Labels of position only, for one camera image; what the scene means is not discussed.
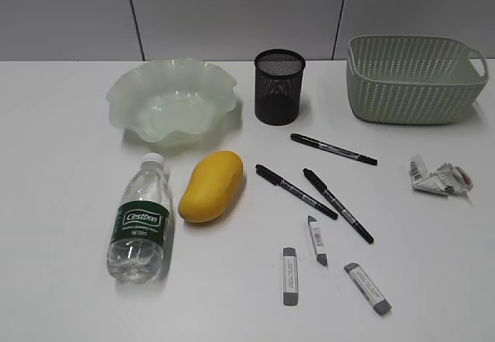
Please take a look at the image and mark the black mesh pen holder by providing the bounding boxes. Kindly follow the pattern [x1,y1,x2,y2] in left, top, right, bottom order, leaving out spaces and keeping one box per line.
[254,49,306,126]

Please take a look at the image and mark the frosted green wavy plate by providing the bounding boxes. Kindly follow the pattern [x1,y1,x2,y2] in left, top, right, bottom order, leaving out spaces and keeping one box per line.
[106,58,237,146]

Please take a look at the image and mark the black marker pen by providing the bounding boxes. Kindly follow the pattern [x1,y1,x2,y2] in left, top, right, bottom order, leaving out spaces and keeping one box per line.
[302,168,374,245]
[255,164,338,220]
[290,133,378,166]

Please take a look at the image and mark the grey white eraser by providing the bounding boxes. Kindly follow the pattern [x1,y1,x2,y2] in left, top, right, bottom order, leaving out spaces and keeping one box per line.
[282,247,299,306]
[343,262,391,316]

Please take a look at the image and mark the waste paper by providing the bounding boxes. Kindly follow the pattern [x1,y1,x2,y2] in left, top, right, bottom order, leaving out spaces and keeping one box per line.
[409,155,473,196]

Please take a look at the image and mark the pale green plastic basket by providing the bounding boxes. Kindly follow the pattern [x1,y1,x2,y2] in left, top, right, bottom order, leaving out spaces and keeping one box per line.
[346,35,490,125]

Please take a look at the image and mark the clear water bottle green label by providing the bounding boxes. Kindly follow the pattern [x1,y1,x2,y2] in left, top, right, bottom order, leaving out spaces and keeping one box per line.
[107,152,171,284]

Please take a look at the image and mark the yellow mango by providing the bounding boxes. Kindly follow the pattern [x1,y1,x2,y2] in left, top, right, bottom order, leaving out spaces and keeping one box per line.
[178,151,244,224]

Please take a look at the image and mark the eraser with barcode sleeve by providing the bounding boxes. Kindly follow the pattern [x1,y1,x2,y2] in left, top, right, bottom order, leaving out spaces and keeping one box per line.
[307,216,328,267]

